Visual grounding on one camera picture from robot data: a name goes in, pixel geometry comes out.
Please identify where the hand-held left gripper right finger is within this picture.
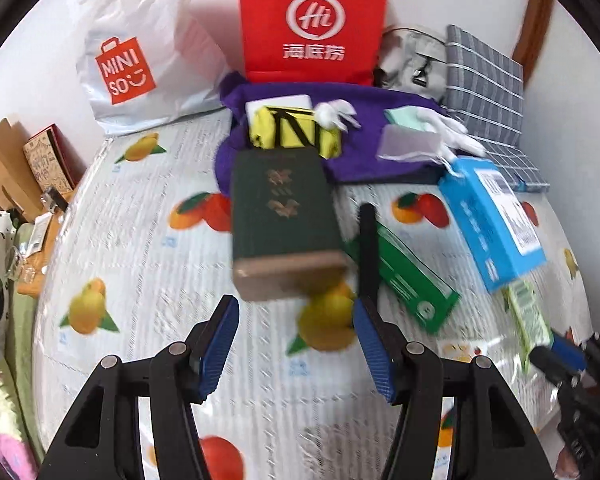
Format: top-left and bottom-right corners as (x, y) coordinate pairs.
(352, 297), (553, 480)

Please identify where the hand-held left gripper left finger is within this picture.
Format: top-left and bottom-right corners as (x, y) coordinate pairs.
(37, 294), (241, 480)

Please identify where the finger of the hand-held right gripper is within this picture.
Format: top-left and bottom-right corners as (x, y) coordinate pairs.
(530, 335), (588, 381)

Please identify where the dark green box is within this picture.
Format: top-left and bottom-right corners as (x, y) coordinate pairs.
(229, 149), (350, 302)

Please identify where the white knit glove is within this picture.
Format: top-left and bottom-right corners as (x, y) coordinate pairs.
(422, 112), (487, 158)

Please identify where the mint green knit cloth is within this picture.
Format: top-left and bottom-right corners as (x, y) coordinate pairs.
(384, 106), (428, 128)

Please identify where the white foam block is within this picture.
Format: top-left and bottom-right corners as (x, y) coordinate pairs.
(245, 94), (314, 128)

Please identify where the light green packet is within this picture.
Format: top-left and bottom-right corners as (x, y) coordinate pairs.
(502, 280), (553, 373)

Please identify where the long green carton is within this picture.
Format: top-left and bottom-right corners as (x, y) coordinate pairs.
(342, 222), (461, 336)

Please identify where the black flat stick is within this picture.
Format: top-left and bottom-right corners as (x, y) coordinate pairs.
(357, 203), (381, 306)

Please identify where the fruit print bed sheet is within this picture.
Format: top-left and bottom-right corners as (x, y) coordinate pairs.
(30, 110), (593, 480)

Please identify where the light blue box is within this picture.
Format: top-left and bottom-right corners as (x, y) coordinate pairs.
(437, 156), (548, 294)

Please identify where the purple towel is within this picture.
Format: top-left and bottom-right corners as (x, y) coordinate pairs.
(214, 72), (461, 196)

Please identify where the green quilt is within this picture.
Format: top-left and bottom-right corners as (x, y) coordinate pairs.
(2, 222), (48, 466)

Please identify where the clear plastic packet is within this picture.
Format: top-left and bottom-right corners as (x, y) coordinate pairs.
(22, 187), (73, 261)

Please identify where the crumpled white glove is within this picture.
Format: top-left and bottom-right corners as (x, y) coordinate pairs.
(312, 100), (362, 133)

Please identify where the patterned cardboard box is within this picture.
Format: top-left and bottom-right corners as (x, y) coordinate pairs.
(22, 124), (77, 193)

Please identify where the grey checked pillow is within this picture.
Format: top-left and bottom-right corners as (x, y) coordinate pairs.
(445, 25), (551, 193)

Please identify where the wooden headboard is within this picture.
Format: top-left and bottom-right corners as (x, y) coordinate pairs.
(0, 117), (41, 221)

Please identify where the grey canvas bag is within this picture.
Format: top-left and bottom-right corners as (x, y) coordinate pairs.
(375, 25), (448, 98)

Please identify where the red paper bag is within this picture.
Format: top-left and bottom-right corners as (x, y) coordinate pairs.
(237, 0), (392, 87)

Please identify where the white plastic shopping bag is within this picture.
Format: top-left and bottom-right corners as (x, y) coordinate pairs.
(75, 0), (231, 133)

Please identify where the yellow pouch with black strap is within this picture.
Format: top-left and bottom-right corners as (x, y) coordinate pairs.
(249, 105), (342, 158)

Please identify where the brown wooden door frame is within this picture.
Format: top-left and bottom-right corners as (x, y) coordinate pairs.
(510, 0), (553, 81)

